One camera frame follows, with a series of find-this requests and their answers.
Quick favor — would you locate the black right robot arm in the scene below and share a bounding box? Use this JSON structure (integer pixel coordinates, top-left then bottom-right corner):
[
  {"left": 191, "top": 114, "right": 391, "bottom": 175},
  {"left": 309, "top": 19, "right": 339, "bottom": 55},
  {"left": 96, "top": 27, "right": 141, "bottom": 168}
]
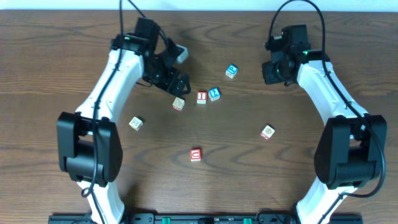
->
[{"left": 262, "top": 25, "right": 387, "bottom": 223}]

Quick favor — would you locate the plain wooden picture block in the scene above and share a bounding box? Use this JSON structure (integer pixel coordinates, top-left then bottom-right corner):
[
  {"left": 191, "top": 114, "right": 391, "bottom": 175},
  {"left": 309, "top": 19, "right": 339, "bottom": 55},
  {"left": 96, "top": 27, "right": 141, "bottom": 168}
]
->
[{"left": 129, "top": 116, "right": 144, "bottom": 131}]

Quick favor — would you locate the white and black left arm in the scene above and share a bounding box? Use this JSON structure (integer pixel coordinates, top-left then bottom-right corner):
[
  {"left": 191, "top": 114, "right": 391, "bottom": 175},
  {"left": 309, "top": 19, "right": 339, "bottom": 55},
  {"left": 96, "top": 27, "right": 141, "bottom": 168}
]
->
[{"left": 49, "top": 17, "right": 191, "bottom": 223}]

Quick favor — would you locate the blue letter P block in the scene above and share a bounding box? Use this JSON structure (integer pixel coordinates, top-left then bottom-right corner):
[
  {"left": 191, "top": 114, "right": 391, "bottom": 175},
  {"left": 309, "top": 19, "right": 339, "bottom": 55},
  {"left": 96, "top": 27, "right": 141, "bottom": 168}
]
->
[{"left": 225, "top": 64, "right": 239, "bottom": 78}]

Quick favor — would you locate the shell picture block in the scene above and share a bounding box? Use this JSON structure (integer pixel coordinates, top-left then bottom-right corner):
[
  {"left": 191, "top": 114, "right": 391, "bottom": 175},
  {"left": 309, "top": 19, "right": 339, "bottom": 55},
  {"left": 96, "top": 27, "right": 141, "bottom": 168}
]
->
[{"left": 260, "top": 125, "right": 275, "bottom": 139}]

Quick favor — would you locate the red letter U block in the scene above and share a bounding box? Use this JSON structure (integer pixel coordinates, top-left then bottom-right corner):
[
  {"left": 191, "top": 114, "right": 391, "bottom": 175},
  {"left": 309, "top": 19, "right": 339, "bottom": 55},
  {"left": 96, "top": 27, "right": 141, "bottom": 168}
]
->
[{"left": 190, "top": 149, "right": 201, "bottom": 162}]

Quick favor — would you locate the blue number 2 block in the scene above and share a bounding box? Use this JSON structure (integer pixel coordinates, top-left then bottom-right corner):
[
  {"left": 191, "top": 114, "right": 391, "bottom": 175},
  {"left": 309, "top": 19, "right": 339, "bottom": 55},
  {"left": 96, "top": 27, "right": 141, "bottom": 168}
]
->
[{"left": 208, "top": 87, "right": 221, "bottom": 101}]

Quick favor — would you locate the plain picture block red side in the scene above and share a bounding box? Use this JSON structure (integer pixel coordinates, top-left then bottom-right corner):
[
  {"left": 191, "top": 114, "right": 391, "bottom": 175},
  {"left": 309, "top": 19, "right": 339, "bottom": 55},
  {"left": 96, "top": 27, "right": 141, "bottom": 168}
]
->
[{"left": 172, "top": 97, "right": 185, "bottom": 111}]

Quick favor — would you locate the red letter I block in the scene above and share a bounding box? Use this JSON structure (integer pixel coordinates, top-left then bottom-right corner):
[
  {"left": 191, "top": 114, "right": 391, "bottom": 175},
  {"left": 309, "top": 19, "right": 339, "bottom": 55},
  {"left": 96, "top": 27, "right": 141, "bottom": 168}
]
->
[{"left": 197, "top": 91, "right": 207, "bottom": 105}]

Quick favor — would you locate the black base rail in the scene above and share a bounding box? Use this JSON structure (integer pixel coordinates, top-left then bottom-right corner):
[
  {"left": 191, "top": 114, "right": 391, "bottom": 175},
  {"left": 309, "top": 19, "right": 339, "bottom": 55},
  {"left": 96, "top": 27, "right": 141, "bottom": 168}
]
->
[{"left": 48, "top": 210, "right": 364, "bottom": 224}]

